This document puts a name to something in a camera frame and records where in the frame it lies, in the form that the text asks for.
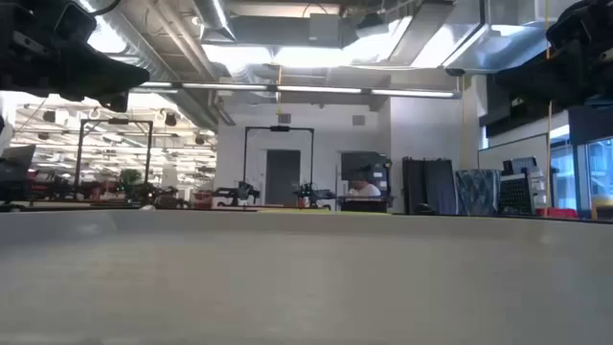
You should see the red bin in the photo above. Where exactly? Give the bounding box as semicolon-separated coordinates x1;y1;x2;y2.
534;207;579;220

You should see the black cabinet panel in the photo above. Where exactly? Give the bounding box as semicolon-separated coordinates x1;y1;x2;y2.
401;156;457;216

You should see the grey ceiling box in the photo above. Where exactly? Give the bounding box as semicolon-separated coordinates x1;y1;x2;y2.
308;12;344;48

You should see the long ceiling light fixture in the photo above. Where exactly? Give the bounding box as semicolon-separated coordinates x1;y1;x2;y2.
128;80;462;100

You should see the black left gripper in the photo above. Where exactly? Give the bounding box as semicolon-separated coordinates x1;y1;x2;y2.
0;0;150;114

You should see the black pegboard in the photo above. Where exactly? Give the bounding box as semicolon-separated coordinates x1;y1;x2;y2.
497;172;535;216

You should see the black monitor screen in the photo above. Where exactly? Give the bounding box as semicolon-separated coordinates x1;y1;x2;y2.
340;151;388;182

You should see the yellow container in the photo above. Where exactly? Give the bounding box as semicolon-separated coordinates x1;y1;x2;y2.
590;195;613;221

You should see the blue grey patterned bin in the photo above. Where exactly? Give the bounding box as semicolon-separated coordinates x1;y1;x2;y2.
453;169;502;217

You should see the person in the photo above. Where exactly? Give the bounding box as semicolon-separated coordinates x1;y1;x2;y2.
348;177;383;197

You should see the black desk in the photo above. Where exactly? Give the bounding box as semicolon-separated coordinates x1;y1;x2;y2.
337;195;395;214

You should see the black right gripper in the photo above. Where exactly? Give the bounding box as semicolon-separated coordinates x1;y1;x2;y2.
495;0;613;107

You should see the dark desk monitor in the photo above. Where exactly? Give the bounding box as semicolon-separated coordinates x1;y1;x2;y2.
0;144;37;202

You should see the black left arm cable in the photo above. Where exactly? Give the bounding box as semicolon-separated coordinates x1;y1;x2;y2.
93;0;122;16

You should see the grey door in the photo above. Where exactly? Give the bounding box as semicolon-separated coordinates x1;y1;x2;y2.
265;149;302;207

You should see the black gantry frame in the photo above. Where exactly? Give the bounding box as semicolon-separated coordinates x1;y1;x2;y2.
74;119;154;189
243;126;315;207

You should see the grey plastic tray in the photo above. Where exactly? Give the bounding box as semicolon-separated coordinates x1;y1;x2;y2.
0;208;613;345

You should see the green potted office plant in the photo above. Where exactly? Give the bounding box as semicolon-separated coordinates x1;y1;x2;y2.
118;168;144;189

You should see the silver round ventilation duct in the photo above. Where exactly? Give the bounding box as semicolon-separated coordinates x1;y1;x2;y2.
191;0;237;43

